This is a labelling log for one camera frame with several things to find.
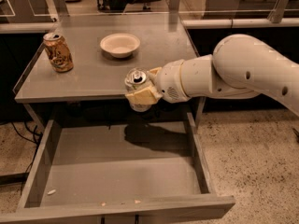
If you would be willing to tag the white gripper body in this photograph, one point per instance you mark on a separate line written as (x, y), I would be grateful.
(169, 79)

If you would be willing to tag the silver green 7up can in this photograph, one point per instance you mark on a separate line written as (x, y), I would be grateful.
(134, 80)

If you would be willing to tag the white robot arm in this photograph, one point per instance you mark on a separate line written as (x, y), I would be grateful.
(240, 67)

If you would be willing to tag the grey counter cabinet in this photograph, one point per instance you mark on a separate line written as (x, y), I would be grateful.
(96, 75)

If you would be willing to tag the orange soda can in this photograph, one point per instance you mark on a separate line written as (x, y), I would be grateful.
(58, 52)

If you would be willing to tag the grey open top drawer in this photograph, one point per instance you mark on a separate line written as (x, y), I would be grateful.
(98, 171)

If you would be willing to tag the white paper bowl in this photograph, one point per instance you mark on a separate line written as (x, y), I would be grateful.
(120, 45)

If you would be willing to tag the white paper scrap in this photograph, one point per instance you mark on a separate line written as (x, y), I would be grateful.
(51, 192)

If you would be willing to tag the grey horizontal rail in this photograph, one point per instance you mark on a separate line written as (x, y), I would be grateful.
(239, 23)

